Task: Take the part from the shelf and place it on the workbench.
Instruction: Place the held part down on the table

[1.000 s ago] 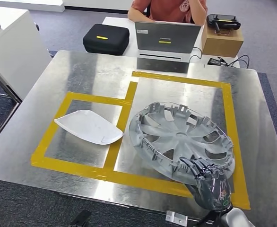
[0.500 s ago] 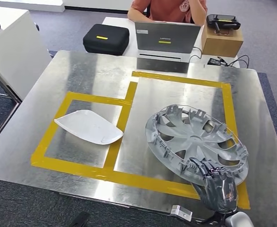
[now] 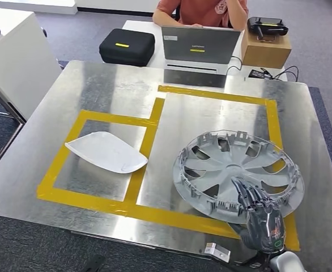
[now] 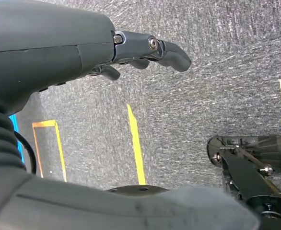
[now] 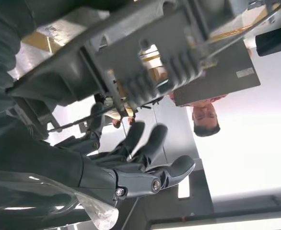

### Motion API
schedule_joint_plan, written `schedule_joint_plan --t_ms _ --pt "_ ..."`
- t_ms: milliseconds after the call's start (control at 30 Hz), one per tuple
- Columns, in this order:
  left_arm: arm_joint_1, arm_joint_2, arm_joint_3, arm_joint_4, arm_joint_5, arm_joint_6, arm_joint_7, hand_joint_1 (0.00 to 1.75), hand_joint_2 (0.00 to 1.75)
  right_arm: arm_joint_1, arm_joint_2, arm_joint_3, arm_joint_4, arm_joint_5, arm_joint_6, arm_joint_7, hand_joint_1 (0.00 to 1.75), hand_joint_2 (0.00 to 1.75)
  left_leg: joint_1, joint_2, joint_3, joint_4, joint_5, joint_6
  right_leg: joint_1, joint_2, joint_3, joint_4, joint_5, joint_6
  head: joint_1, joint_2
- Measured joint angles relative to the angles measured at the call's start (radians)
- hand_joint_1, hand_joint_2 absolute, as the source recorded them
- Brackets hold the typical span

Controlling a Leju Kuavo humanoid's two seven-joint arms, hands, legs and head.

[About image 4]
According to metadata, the silver robot body shell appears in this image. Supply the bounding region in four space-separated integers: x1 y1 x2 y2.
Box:
0 166 261 230

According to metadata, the black robot foot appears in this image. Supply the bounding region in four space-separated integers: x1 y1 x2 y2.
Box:
206 135 281 220

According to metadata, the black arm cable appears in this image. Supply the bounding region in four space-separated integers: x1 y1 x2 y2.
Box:
14 130 37 175

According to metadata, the blue metal bar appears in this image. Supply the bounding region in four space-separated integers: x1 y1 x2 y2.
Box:
9 114 26 164

